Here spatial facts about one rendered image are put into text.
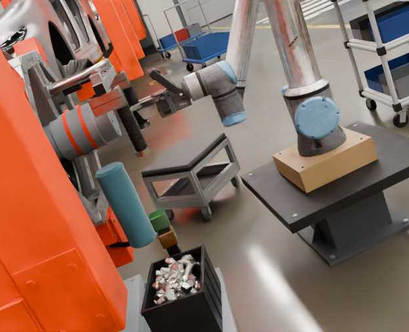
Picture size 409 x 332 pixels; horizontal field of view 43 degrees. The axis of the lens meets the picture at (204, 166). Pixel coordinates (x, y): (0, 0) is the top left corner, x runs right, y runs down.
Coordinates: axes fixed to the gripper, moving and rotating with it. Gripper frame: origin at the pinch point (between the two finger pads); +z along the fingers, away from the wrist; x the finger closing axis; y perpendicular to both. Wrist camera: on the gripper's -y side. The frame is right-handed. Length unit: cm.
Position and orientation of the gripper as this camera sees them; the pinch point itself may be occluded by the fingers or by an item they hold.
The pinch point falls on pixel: (130, 107)
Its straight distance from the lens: 178.2
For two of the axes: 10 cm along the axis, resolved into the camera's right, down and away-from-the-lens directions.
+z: -9.2, 3.9, 0.2
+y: 3.7, 8.7, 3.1
